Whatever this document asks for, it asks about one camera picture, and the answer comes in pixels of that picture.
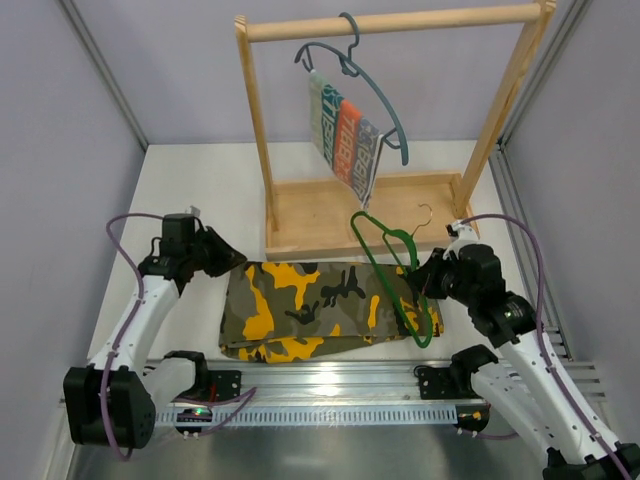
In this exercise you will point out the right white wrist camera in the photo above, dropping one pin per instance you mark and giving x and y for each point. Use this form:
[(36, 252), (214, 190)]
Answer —
[(460, 235)]

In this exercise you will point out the camouflage yellow green trousers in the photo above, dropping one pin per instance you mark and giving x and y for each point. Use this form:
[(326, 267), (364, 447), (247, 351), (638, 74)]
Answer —
[(289, 312)]

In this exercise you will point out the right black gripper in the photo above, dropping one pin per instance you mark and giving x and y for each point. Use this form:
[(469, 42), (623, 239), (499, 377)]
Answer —
[(426, 273)]

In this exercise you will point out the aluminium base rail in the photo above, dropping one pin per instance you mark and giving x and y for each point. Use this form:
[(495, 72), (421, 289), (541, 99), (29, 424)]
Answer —
[(324, 384)]

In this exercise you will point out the blue plastic hanger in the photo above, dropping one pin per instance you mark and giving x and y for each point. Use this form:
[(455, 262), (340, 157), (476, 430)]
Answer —
[(395, 138)]

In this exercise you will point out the patterned folded garment on hanger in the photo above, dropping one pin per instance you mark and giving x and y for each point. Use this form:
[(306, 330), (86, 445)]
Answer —
[(346, 140)]

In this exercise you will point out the wooden clothes rack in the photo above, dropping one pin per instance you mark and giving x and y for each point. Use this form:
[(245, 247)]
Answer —
[(307, 209)]

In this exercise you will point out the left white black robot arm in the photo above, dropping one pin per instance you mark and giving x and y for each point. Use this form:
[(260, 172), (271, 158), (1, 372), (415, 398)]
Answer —
[(112, 401)]

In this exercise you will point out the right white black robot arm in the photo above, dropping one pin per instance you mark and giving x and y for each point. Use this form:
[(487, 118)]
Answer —
[(517, 373)]

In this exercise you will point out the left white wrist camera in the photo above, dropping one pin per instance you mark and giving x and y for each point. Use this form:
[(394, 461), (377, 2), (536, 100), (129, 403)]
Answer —
[(194, 211)]

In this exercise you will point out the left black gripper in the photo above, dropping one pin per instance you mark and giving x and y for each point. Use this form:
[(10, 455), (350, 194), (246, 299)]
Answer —
[(216, 251)]

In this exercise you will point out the slotted grey cable duct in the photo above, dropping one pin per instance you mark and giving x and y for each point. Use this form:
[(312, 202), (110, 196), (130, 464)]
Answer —
[(302, 416)]

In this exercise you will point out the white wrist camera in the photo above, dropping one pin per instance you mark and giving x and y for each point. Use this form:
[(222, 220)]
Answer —
[(194, 211), (460, 235)]

